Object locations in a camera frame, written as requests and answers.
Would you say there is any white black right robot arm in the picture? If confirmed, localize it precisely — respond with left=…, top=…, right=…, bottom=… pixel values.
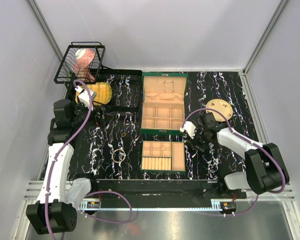
left=179, top=112, right=290, bottom=199

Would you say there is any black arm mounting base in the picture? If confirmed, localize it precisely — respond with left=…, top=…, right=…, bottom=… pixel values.
left=91, top=179, right=247, bottom=209

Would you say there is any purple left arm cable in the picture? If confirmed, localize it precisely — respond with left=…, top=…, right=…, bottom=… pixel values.
left=44, top=79, right=134, bottom=240

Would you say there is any green jewelry tray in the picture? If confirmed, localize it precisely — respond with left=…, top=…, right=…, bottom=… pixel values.
left=141, top=141, right=186, bottom=172

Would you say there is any red patterned cup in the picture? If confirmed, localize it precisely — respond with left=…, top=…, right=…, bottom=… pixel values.
left=73, top=48, right=96, bottom=82

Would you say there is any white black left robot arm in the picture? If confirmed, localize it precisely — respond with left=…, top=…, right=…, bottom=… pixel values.
left=26, top=99, right=106, bottom=237

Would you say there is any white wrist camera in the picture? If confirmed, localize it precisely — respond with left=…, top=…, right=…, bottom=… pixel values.
left=75, top=86, right=97, bottom=108
left=179, top=121, right=197, bottom=140

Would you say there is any black marble pattern mat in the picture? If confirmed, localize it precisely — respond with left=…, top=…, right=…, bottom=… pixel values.
left=68, top=71, right=258, bottom=180

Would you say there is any yellow woven tray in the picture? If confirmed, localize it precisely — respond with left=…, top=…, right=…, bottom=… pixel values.
left=87, top=82, right=112, bottom=106

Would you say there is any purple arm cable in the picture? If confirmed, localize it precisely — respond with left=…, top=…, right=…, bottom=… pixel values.
left=44, top=79, right=134, bottom=240
left=180, top=107, right=287, bottom=217

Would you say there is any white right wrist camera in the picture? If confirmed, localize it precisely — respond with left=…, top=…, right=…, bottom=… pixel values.
left=179, top=121, right=197, bottom=140

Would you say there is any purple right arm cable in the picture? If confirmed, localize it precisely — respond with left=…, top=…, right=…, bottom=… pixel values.
left=180, top=107, right=287, bottom=217

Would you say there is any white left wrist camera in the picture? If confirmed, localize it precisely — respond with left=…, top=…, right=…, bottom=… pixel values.
left=75, top=86, right=97, bottom=108

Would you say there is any silver bangle bracelet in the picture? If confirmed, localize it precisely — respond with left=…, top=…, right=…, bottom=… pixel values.
left=111, top=148, right=127, bottom=165

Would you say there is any black wire dish rack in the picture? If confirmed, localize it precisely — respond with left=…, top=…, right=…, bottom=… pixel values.
left=54, top=41, right=142, bottom=113

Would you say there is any cream round plate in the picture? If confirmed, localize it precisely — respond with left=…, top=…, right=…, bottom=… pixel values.
left=205, top=98, right=233, bottom=122

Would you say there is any green jewelry box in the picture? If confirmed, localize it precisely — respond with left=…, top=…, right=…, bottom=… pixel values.
left=141, top=72, right=189, bottom=136

